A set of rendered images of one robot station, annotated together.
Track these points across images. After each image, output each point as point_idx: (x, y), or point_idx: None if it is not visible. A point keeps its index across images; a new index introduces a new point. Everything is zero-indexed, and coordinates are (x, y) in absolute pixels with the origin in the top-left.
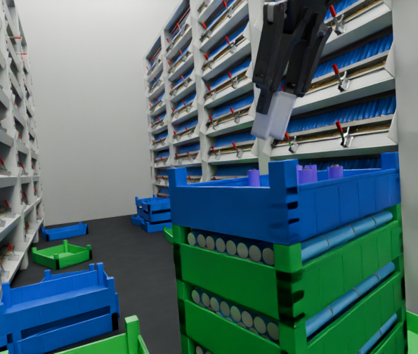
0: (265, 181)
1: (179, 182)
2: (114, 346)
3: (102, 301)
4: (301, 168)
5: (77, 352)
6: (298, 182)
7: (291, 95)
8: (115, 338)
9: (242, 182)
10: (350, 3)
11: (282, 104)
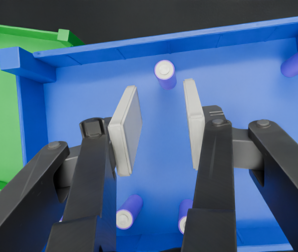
0: (235, 34)
1: (18, 74)
2: (56, 36)
3: None
4: (119, 216)
5: (27, 31)
6: (292, 67)
7: (194, 162)
8: (55, 34)
9: (167, 43)
10: None
11: (189, 130)
